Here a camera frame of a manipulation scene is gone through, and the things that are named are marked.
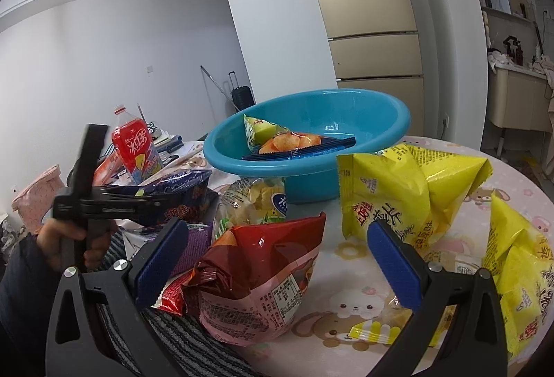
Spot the dark purple snack bag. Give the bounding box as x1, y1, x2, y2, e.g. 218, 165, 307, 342
120, 169, 217, 278

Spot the red pink snack bag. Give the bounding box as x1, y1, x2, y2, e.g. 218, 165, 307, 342
181, 213, 327, 347

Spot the yellow chip bag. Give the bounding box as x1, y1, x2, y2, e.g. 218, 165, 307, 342
482, 194, 553, 358
243, 115, 289, 150
337, 143, 493, 251

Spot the navy orange chip bag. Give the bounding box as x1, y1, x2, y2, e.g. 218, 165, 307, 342
242, 132, 356, 162

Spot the person's left hand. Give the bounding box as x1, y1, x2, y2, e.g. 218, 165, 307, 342
36, 218, 117, 272

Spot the small red snack packet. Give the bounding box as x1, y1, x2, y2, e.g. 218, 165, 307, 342
151, 270, 193, 316

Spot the pink fabric bag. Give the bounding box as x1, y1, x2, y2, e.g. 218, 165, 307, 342
11, 165, 65, 234

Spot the yellow striped clear cracker bag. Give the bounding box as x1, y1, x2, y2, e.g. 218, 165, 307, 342
349, 250, 481, 349

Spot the red label drink bottle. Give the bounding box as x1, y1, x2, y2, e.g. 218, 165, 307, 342
112, 105, 162, 185

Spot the pink cartoon tablecloth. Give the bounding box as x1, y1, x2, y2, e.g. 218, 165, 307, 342
151, 135, 554, 377

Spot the green striped clear cracker bag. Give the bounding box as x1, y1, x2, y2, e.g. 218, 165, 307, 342
212, 177, 287, 242

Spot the black suitcase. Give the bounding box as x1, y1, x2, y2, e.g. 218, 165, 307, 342
228, 71, 256, 112

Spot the blue plastic basin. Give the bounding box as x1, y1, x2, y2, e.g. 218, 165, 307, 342
203, 88, 412, 204

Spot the beige bathroom vanity cabinet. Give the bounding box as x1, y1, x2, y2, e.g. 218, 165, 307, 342
486, 64, 553, 133

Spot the beige refrigerator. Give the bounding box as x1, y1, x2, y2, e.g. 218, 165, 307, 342
318, 0, 425, 136

